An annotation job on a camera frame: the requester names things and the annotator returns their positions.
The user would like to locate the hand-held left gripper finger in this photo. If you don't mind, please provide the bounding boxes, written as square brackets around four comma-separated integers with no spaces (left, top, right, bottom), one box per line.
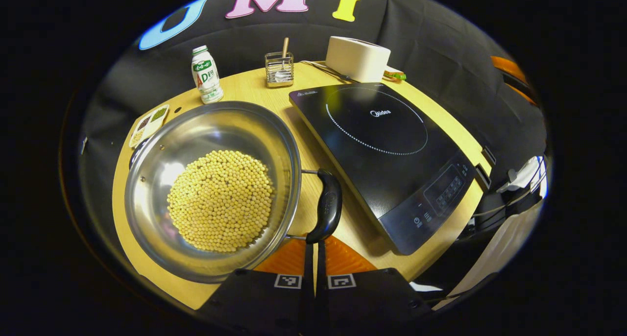
[316,236,434,334]
[196,238,315,336]

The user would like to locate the black induction cooktop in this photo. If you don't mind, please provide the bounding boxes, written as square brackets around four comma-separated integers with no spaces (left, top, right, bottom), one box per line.
[289,83,477,256]

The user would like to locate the stainless steel pot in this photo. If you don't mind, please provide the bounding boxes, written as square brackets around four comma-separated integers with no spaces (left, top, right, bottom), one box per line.
[124,101,343,284]

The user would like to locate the black backdrop cloth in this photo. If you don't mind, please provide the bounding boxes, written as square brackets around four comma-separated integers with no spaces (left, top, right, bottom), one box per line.
[78,0,547,219]

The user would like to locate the pile of soybeans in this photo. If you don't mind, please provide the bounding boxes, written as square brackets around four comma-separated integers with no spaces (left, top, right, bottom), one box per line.
[167,150,275,253]

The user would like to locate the white toaster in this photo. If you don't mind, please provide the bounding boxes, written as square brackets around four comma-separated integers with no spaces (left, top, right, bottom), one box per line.
[325,36,391,83]

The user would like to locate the white divided bean dish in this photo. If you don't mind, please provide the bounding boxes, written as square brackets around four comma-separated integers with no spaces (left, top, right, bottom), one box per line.
[128,104,170,149]

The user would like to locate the white drink bottle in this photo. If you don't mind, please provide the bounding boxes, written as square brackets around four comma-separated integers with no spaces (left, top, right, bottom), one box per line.
[191,45,224,105]

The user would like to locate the black toaster power cable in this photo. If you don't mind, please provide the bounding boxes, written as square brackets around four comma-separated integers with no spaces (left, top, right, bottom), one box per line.
[300,60,351,81]

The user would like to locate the wire mesh utensil holder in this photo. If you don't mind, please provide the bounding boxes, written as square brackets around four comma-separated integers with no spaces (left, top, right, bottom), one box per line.
[265,51,295,88]

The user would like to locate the wooden handled spoon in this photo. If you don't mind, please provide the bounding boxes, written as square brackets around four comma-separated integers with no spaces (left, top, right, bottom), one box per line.
[274,37,290,82]

